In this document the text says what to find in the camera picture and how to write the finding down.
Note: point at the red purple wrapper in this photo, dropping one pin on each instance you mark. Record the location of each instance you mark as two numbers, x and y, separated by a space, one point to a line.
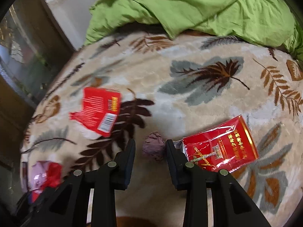
44 174

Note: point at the torn red paper box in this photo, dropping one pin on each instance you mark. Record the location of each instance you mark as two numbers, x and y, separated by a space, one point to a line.
100 109

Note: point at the leaf pattern fleece blanket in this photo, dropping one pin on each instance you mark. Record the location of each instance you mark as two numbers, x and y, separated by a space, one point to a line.
176 88

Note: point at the green quilt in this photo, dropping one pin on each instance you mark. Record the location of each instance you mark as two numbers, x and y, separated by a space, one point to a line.
260 22

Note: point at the wooden glass door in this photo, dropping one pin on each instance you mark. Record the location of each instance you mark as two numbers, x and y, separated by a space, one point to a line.
33 51

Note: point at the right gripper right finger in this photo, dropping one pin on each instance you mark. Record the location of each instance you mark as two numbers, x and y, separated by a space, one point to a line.
211 197

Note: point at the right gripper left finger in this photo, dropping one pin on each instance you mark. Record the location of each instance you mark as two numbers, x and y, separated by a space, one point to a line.
67 205

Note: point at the red cigarette pack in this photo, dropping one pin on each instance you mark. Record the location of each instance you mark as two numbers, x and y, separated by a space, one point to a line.
227 146

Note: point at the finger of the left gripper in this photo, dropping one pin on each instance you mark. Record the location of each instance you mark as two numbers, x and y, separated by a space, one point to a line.
27 206

